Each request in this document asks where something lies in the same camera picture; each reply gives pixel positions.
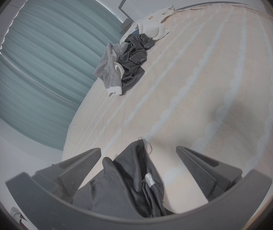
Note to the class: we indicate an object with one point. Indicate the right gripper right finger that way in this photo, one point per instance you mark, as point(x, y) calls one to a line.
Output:
point(200, 172)

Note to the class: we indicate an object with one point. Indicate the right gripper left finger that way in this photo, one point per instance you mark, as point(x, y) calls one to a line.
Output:
point(79, 174)

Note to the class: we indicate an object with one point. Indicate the black T-shirt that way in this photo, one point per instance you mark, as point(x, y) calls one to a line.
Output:
point(122, 188)

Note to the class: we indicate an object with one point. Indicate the white printed pillow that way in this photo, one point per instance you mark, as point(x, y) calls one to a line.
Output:
point(155, 14)

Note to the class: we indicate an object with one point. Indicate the grey bedside table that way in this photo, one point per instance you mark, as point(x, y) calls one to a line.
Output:
point(126, 25)

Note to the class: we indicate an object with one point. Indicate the blue-green curtain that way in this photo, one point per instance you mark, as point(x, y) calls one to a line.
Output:
point(31, 104)
point(62, 37)

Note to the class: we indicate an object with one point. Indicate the pile of clothes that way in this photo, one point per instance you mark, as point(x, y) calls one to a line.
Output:
point(131, 56)

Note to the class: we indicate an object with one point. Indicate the bed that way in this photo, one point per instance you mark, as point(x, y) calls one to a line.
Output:
point(198, 80)

